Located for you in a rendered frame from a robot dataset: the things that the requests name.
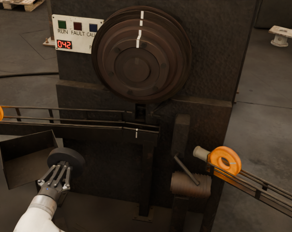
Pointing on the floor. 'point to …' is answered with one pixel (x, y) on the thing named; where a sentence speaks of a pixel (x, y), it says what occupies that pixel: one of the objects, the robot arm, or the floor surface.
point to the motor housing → (174, 225)
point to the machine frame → (215, 119)
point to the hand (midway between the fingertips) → (65, 160)
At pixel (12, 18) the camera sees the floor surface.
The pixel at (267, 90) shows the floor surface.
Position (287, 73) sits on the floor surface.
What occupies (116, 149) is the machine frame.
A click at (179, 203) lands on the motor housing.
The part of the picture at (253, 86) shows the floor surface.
